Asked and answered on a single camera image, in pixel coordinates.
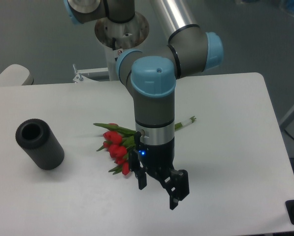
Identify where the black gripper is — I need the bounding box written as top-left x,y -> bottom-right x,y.
128,138 -> 189,210

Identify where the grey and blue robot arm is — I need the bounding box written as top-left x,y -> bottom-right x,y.
64,0 -> 224,209

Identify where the red tulip bouquet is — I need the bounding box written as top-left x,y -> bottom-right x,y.
93,115 -> 197,176

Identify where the black ribbed cylindrical vase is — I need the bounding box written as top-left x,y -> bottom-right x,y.
15,118 -> 65,170

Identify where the white chair seat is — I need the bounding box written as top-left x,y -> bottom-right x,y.
0,64 -> 34,87

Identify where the white furniture frame at right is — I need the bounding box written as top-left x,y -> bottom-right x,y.
278,104 -> 294,131

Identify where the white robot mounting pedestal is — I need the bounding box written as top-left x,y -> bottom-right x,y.
72,12 -> 150,84

